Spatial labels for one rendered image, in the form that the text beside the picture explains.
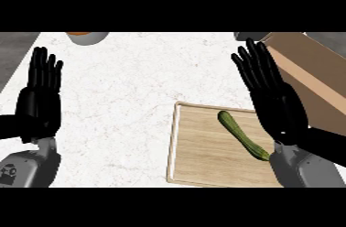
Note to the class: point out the green squash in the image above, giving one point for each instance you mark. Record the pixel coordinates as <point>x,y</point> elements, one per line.
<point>240,135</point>

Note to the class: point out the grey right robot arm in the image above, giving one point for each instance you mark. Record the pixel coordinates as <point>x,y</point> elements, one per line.
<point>302,168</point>

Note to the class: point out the pale wooden tray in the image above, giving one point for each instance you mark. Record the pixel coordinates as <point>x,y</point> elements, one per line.
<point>217,146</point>

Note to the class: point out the brown cardboard box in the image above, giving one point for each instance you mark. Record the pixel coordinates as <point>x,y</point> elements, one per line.
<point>311,81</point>

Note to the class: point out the grey bowl with orange content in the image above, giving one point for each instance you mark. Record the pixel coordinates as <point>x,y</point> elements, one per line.
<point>88,37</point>

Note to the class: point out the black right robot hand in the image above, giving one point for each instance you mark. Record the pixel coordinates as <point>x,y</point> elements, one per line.
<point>280,108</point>

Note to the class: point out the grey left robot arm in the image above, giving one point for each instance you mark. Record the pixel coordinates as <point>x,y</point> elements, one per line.
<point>29,166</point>

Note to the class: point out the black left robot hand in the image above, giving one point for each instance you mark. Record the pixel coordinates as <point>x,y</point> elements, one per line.
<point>39,105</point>

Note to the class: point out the dark grey round object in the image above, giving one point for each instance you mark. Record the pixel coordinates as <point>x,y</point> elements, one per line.
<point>249,36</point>

